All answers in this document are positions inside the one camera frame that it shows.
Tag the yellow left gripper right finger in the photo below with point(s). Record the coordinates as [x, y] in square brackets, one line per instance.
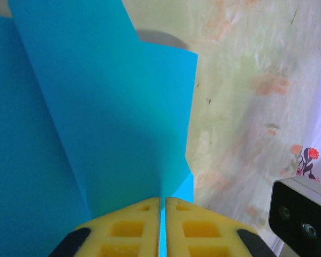
[208, 233]

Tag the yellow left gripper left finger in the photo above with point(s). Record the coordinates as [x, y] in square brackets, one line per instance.
[123, 233]

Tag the blue paper sheet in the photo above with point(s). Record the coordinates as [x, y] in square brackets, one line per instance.
[96, 107]

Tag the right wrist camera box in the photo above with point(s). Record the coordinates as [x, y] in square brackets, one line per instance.
[297, 214]

